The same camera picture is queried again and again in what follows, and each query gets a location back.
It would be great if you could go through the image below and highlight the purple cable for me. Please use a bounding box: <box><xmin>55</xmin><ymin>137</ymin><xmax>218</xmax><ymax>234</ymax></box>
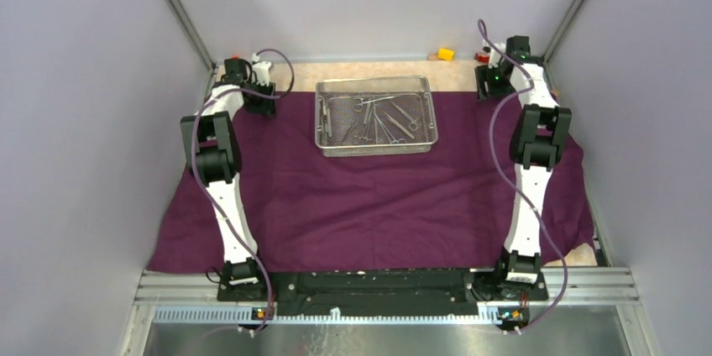
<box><xmin>477</xmin><ymin>18</ymin><xmax>569</xmax><ymax>335</ymax></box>
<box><xmin>191</xmin><ymin>48</ymin><xmax>296</xmax><ymax>338</ymax></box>

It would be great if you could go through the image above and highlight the red small block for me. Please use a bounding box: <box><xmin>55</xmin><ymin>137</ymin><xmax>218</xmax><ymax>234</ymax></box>
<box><xmin>474</xmin><ymin>51</ymin><xmax>490</xmax><ymax>63</ymax></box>

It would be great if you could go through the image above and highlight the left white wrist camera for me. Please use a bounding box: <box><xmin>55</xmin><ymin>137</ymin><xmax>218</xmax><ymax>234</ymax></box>
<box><xmin>251</xmin><ymin>54</ymin><xmax>274</xmax><ymax>86</ymax></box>

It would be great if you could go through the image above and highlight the steel hemostat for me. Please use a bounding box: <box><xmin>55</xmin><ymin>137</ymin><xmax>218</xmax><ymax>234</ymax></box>
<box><xmin>383</xmin><ymin>112</ymin><xmax>415</xmax><ymax>142</ymax></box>

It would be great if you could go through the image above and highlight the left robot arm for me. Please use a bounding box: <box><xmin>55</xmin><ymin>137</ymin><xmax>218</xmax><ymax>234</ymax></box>
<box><xmin>181</xmin><ymin>54</ymin><xmax>275</xmax><ymax>300</ymax></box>

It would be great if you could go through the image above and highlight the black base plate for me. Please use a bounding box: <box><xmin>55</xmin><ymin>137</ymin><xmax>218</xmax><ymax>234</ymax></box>
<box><xmin>217</xmin><ymin>268</ymin><xmax>549</xmax><ymax>317</ymax></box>

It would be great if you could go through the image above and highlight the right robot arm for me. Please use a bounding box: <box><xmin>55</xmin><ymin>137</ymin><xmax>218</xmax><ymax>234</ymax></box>
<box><xmin>475</xmin><ymin>35</ymin><xmax>572</xmax><ymax>299</ymax></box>

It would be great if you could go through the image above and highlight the yellow small block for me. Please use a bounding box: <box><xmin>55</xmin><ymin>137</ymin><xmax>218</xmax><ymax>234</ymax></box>
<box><xmin>437</xmin><ymin>48</ymin><xmax>455</xmax><ymax>61</ymax></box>

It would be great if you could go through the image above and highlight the steel forceps clamp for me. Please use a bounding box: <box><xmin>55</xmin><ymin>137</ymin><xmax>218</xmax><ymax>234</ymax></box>
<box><xmin>353</xmin><ymin>96</ymin><xmax>395</xmax><ymax>112</ymax></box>

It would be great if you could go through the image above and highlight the metal mesh instrument tray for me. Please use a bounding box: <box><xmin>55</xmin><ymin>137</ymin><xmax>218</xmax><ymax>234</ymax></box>
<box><xmin>315</xmin><ymin>76</ymin><xmax>438</xmax><ymax>157</ymax></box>

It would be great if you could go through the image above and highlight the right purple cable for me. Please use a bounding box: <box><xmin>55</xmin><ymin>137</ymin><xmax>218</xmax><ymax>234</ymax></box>
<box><xmin>477</xmin><ymin>18</ymin><xmax>569</xmax><ymax>335</ymax></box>

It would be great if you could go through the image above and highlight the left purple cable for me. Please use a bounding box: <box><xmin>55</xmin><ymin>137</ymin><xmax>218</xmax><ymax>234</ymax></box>
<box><xmin>191</xmin><ymin>48</ymin><xmax>296</xmax><ymax>338</ymax></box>

